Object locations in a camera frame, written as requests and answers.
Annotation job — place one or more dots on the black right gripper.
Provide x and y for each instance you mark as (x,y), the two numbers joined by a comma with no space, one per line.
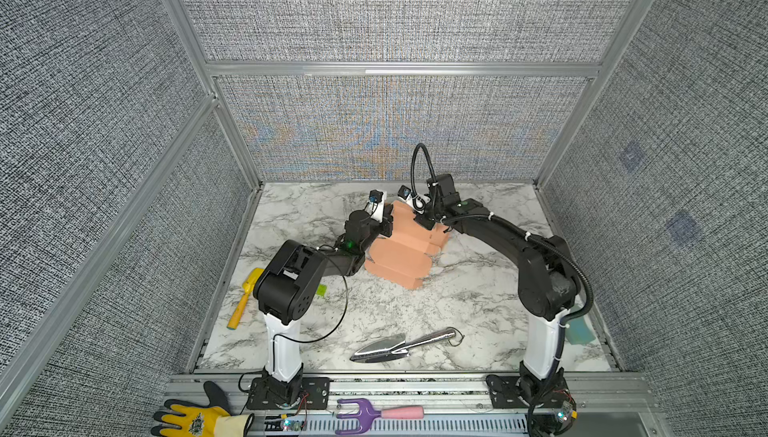
(422,222)

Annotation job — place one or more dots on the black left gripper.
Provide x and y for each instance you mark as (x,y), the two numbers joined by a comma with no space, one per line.
(384,224)

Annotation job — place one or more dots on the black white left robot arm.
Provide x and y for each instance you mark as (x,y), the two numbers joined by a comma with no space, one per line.
(286,289)

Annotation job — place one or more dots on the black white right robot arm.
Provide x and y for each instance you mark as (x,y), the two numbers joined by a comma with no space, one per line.
(552,288)

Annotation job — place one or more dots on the silver metal garden trowel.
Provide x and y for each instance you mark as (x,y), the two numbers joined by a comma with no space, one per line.
(398,346)

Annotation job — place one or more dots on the yellow toy shovel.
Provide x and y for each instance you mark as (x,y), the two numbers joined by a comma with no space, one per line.
(247,287)

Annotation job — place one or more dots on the purple pink garden fork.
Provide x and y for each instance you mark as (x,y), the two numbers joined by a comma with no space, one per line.
(366,414)

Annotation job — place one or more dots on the green sponge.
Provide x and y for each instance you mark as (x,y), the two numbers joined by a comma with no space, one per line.
(579,332)

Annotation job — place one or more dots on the yellow black work glove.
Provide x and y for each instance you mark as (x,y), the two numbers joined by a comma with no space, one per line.
(214,418)

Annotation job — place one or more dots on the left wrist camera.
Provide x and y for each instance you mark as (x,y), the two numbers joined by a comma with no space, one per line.
(375,198)

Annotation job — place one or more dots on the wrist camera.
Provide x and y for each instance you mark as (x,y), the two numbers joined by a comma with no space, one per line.
(406,195)
(375,198)

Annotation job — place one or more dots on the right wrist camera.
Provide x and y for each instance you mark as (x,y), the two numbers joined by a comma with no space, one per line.
(406,195)

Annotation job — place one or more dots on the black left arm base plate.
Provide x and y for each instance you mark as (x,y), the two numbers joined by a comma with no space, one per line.
(268,393)

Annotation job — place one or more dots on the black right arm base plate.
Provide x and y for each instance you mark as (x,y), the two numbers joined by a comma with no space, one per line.
(512,392)

